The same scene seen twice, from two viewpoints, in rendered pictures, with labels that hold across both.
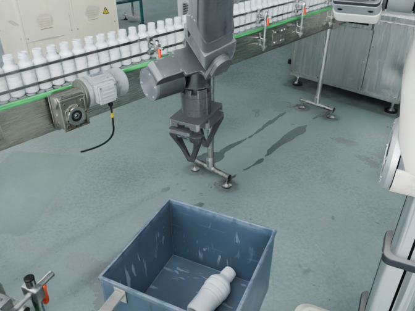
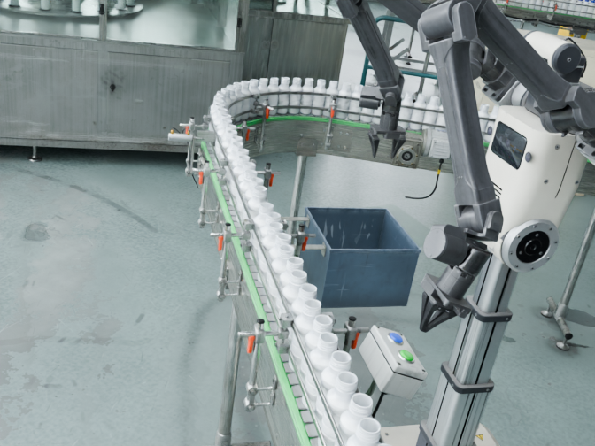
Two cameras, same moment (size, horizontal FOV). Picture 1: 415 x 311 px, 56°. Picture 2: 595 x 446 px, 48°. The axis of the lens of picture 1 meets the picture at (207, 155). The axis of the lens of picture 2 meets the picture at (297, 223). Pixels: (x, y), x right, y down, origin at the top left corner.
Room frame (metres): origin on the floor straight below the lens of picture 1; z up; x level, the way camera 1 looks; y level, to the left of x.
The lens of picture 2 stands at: (-0.89, -1.33, 1.91)
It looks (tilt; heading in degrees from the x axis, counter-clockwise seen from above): 26 degrees down; 47
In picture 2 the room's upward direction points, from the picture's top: 9 degrees clockwise
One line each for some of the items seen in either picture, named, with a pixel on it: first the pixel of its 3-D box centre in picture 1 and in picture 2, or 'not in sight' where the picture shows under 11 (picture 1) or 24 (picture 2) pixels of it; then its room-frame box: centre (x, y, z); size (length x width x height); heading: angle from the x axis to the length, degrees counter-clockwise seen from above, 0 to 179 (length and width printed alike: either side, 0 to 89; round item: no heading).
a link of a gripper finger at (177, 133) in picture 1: (193, 138); (380, 143); (0.67, 0.03, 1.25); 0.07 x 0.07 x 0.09; 62
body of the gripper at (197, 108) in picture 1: (196, 102); (389, 122); (0.68, 0.02, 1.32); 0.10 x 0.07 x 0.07; 152
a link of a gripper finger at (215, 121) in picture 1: (202, 130); (390, 143); (0.70, 0.01, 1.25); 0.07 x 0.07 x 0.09; 62
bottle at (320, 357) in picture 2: not in sight; (321, 372); (-0.09, -0.60, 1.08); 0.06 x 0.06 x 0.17
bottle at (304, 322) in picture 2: not in sight; (306, 335); (-0.04, -0.49, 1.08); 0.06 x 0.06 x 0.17
